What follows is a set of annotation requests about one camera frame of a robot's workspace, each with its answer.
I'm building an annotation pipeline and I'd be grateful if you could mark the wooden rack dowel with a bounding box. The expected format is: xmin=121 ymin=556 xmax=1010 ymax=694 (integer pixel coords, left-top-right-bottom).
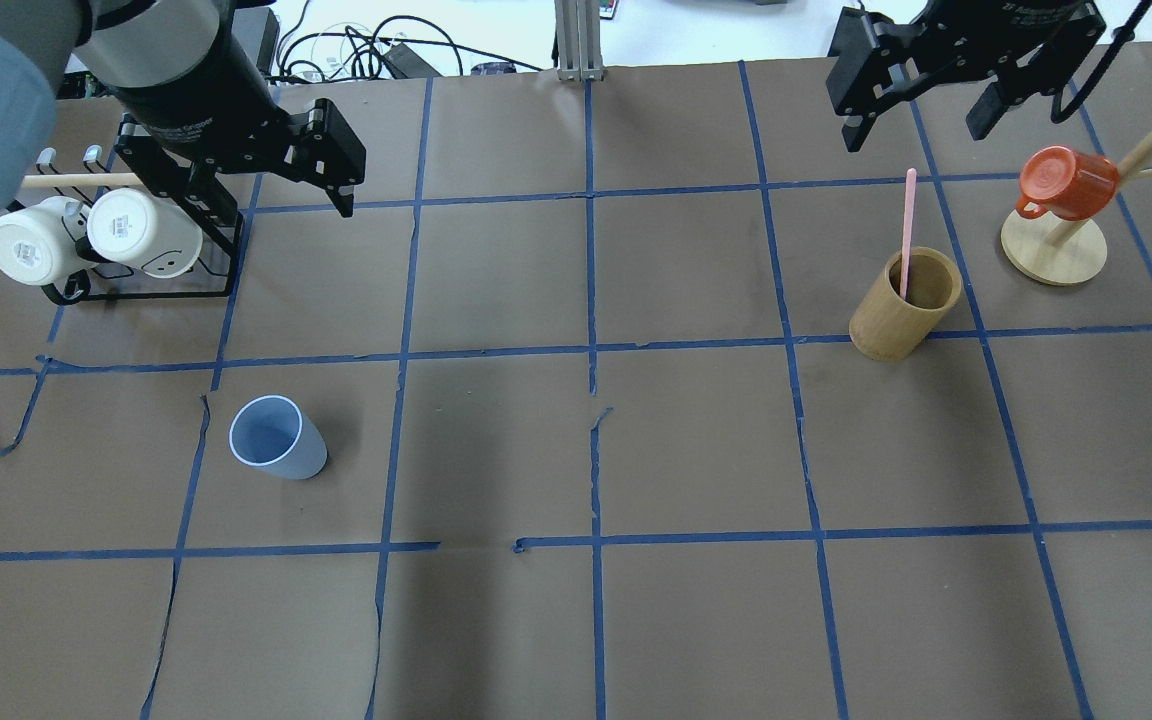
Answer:
xmin=20 ymin=172 xmax=146 ymax=190

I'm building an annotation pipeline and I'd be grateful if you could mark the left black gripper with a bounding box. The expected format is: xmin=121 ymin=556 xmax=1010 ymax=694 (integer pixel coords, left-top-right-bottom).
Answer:
xmin=115 ymin=97 xmax=367 ymax=222

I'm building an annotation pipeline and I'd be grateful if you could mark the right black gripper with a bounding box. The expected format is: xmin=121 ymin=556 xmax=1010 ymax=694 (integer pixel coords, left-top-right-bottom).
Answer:
xmin=826 ymin=5 xmax=1107 ymax=152

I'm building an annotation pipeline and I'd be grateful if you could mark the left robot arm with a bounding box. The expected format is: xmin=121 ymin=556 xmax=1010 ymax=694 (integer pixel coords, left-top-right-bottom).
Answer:
xmin=0 ymin=1 xmax=366 ymax=220

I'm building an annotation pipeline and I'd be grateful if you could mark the black wire mug rack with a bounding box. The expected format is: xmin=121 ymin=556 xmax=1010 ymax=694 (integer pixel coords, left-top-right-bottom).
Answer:
xmin=28 ymin=145 xmax=247 ymax=306

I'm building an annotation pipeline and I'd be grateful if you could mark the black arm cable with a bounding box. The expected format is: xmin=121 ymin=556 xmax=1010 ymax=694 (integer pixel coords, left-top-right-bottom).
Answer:
xmin=1048 ymin=0 xmax=1152 ymax=126

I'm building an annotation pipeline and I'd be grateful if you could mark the bamboo cylinder holder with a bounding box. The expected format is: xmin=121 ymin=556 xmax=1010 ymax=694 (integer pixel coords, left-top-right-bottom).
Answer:
xmin=847 ymin=247 xmax=963 ymax=363

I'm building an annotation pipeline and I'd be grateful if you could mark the white mug outer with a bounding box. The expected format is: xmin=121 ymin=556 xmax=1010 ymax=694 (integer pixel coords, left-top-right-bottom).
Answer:
xmin=0 ymin=196 xmax=96 ymax=287

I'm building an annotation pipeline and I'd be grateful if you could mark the orange mug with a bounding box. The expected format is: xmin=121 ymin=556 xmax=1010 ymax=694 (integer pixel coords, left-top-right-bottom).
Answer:
xmin=1015 ymin=145 xmax=1121 ymax=222

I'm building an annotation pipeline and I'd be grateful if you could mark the light blue cup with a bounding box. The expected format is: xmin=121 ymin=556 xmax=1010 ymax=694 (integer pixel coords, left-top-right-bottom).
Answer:
xmin=228 ymin=395 xmax=329 ymax=480

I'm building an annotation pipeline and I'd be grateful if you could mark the black cables bundle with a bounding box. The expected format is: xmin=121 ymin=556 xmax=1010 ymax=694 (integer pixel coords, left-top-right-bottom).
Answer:
xmin=276 ymin=0 xmax=547 ymax=83

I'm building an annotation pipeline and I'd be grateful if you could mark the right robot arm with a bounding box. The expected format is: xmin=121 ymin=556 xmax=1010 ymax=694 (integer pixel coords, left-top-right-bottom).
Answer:
xmin=826 ymin=1 xmax=1106 ymax=152

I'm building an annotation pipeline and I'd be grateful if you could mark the aluminium frame post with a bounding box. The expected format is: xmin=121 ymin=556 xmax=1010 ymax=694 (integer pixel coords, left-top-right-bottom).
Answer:
xmin=554 ymin=0 xmax=605 ymax=82

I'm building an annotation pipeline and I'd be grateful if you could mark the white mug smiley face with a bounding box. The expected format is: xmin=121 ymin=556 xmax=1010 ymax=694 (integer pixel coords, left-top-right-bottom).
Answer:
xmin=86 ymin=188 xmax=204 ymax=279

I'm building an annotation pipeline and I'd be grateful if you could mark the pink chopstick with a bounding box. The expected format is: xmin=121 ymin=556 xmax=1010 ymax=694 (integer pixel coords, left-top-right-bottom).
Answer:
xmin=897 ymin=167 xmax=918 ymax=302

